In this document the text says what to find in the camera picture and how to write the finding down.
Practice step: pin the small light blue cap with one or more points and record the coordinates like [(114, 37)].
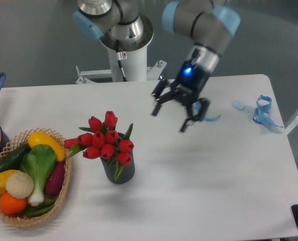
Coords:
[(239, 105)]

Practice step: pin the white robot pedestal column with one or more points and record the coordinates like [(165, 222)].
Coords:
[(134, 64)]

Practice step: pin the dark green cucumber toy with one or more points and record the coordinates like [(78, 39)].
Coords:
[(13, 159)]

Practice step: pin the dark grey ribbed vase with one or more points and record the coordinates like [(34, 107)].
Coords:
[(117, 157)]

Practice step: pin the white metal base frame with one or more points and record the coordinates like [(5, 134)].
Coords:
[(104, 76)]

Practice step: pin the crumpled blue tape strip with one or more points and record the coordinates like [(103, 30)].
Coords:
[(261, 113)]

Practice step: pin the cream garlic bun toy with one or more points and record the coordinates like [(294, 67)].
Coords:
[(19, 185)]

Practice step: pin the woven wicker basket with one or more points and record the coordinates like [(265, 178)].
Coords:
[(20, 220)]

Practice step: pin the purple sweet potato toy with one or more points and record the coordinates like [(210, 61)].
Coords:
[(55, 181)]

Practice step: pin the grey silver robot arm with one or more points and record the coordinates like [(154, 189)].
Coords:
[(126, 33)]

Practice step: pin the green pea pods toy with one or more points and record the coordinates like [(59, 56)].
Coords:
[(40, 209)]

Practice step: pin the green bok choy toy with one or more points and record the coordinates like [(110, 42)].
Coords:
[(39, 163)]

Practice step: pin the orange fruit toy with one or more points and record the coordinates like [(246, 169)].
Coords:
[(11, 205)]

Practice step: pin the yellow bell pepper toy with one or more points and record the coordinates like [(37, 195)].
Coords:
[(4, 176)]

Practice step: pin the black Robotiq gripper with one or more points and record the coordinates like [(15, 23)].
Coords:
[(185, 89)]

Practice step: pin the red tulip bouquet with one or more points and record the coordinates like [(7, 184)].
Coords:
[(103, 141)]

